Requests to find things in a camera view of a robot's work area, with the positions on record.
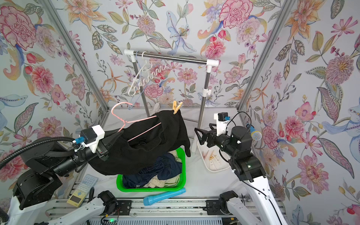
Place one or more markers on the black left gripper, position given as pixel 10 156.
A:
pixel 105 145

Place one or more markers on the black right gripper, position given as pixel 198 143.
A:
pixel 215 138

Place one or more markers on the pink clothespin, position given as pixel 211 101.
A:
pixel 204 154

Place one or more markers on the tan wooden clothespin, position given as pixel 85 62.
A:
pixel 211 157

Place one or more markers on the pink hanger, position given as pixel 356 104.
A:
pixel 125 122

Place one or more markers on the black shorts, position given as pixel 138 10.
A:
pixel 128 158

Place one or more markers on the navy blue shorts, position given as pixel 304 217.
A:
pixel 138 180

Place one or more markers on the beige shorts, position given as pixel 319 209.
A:
pixel 167 170

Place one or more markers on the white hanger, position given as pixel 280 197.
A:
pixel 143 76

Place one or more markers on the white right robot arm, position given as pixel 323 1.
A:
pixel 250 172

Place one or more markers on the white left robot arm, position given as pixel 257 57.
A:
pixel 35 188

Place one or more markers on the white tray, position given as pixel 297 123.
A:
pixel 224 164

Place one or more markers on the green plastic basket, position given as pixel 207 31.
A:
pixel 180 185

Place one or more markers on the blue toy microphone on stand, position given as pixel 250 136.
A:
pixel 255 134

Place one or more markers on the grey remote calculator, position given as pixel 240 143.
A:
pixel 83 189

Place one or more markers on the teal flashlight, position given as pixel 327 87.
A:
pixel 150 200

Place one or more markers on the steel clothes rack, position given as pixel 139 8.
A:
pixel 209 64

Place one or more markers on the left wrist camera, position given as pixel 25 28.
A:
pixel 89 138

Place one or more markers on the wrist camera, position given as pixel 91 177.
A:
pixel 89 138
pixel 222 120

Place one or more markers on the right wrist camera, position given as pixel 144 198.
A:
pixel 222 120

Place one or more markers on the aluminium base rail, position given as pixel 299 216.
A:
pixel 169 208

